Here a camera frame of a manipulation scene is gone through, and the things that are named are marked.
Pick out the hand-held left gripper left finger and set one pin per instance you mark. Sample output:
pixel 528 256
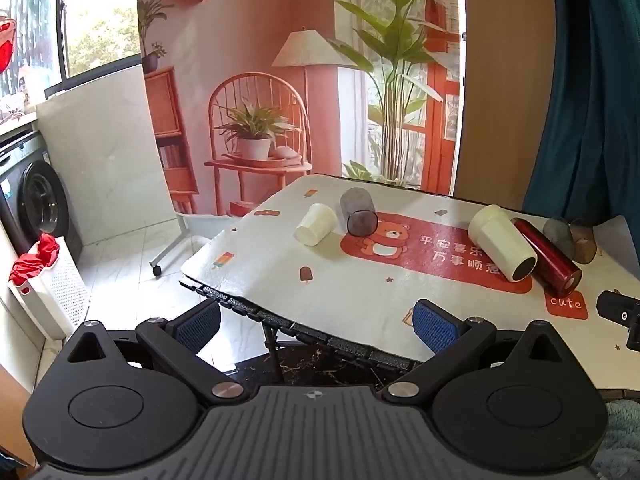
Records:
pixel 199 326

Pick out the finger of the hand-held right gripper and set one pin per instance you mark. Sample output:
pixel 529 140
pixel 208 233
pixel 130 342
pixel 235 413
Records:
pixel 617 307

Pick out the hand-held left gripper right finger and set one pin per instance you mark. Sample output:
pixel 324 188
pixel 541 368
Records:
pixel 436 327

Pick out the brown transparent cup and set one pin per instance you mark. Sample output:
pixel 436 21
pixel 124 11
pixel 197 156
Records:
pixel 584 241

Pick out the red metallic cup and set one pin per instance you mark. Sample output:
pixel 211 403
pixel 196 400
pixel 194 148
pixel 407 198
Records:
pixel 547 258

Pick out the dark smoky transparent cup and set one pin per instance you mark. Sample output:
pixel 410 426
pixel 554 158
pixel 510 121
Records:
pixel 558 234

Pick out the large white paper cup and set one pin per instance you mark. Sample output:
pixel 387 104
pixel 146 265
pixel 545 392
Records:
pixel 501 242

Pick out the grey transparent plastic cup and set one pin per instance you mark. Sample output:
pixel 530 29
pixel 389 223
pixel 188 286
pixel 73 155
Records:
pixel 358 212

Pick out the small white paper cup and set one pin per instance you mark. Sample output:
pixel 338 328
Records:
pixel 316 224

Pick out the white wheeled stand leg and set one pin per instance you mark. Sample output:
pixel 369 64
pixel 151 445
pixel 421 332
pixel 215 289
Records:
pixel 170 250

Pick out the bear printed table mat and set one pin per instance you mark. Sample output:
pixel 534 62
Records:
pixel 350 280

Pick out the white perforated laundry basket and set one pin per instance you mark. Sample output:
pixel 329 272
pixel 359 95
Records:
pixel 55 290

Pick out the red cloth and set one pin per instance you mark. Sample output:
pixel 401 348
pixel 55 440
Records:
pixel 34 260

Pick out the white marble board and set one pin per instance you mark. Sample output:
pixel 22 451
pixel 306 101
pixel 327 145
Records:
pixel 100 160

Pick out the dark grey washing machine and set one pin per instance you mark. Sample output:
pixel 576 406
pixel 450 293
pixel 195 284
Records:
pixel 35 200

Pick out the teal curtain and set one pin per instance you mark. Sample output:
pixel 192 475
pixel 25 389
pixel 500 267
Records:
pixel 590 85

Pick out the red window decoration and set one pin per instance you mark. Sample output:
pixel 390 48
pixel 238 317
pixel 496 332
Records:
pixel 5 42

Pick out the room scene wall poster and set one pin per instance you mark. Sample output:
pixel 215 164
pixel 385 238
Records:
pixel 225 35

